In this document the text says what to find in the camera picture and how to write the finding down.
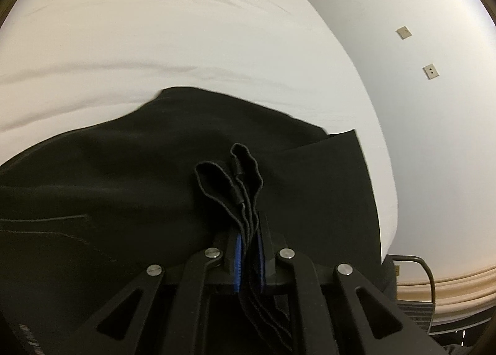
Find black denim pants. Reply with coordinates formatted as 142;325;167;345
1;87;396;354

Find lower wall socket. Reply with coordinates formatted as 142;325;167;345
422;64;440;80

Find black metal chair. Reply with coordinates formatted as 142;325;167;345
389;254;436;335

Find upper wall socket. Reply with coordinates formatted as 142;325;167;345
396;26;412;40

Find wall socket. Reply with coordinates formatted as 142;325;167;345
422;64;440;80
396;26;412;40

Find white bed sheet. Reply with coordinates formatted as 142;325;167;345
1;0;398;252

